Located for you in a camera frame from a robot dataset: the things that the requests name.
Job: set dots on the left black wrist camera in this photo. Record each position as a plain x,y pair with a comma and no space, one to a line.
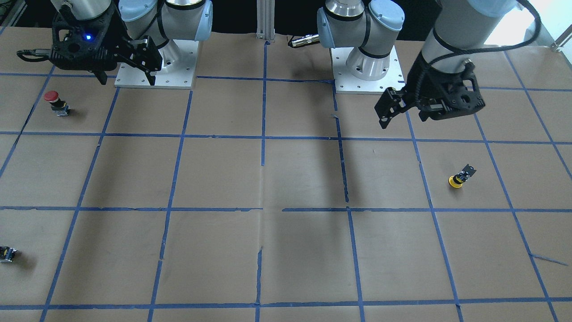
447,96

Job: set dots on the red push button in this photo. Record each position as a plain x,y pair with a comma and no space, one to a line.
58,106

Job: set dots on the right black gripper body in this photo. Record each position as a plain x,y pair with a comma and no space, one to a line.
117,36

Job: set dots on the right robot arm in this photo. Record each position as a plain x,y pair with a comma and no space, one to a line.
162,20

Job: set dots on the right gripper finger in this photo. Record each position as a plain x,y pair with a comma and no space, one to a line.
150,74
101,76

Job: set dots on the silver cable connector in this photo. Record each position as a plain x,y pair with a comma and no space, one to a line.
307,40

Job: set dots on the aluminium frame post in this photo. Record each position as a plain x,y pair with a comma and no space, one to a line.
265,20

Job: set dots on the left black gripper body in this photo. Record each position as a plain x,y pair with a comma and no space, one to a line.
421,82

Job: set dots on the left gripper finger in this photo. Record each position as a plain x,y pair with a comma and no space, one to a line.
384,122
424,116

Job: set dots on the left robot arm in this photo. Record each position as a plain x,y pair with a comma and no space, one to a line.
460,30

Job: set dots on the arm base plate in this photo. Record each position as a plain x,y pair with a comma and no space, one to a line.
178,72
344,85

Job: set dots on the green push button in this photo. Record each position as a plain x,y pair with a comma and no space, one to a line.
7,254

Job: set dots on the yellow push button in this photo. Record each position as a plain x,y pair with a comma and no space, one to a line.
460,178

